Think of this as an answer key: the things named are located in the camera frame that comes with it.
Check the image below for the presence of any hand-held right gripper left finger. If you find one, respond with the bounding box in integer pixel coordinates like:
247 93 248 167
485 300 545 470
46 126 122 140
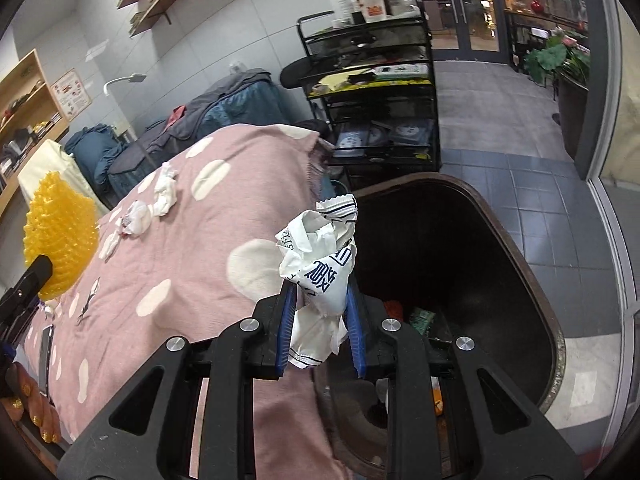
57 280 301 480

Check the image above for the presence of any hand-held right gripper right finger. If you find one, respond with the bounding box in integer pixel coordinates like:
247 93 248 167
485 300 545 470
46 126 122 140
345 280 586 480

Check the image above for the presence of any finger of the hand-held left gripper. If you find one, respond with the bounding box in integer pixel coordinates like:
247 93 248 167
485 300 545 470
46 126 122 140
0 255 54 311
0 305 41 362

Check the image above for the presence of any white printed plastic wrapper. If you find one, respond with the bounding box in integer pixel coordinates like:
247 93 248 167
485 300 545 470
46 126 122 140
275 195 360 370

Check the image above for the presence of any green milk carton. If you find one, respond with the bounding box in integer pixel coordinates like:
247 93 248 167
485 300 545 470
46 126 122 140
410 307 436 336

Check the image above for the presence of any dark trash bin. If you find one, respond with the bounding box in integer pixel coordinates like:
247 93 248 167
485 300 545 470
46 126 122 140
312 172 566 480

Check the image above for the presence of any person's left hand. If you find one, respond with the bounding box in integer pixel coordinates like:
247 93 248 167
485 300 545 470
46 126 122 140
0 362 63 446

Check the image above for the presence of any dark flat phone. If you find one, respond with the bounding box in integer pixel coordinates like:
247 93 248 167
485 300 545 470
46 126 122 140
37 325 55 396

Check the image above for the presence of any cream cloth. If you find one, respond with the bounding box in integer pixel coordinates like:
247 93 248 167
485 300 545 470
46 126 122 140
17 140 108 216

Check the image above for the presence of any crumpled tissue with red marks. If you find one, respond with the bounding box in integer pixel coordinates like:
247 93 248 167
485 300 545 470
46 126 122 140
120 201 153 236

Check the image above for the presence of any pink polka-dot tablecloth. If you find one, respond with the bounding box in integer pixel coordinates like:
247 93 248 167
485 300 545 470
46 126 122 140
20 124 351 480

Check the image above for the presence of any blue cloth bundle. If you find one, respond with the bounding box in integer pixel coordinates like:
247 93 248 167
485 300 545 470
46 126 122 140
65 124 126 186

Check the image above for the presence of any crumpled white tissue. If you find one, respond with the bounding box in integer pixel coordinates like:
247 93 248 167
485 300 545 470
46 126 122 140
152 164 180 217

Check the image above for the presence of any wooden bookcase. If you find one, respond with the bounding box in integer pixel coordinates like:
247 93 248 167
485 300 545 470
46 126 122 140
0 49 71 211

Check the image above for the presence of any pile of dark clothes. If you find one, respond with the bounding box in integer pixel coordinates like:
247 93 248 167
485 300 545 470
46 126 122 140
107 67 291 201

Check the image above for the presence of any black metal cart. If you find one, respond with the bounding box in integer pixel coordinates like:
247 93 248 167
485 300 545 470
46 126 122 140
297 7 443 186

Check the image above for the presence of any white pump bottle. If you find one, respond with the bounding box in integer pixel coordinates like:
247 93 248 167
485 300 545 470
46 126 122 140
327 0 354 28

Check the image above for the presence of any green potted plant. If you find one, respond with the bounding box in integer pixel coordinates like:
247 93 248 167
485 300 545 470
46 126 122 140
522 30 591 161

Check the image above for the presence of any glass double door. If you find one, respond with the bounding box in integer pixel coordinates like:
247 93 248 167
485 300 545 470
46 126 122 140
415 0 506 53

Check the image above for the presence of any wall poster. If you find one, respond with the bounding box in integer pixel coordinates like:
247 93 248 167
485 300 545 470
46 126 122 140
50 67 93 121

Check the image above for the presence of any white wall lamp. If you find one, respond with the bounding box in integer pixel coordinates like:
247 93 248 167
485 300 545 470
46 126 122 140
103 72 147 96

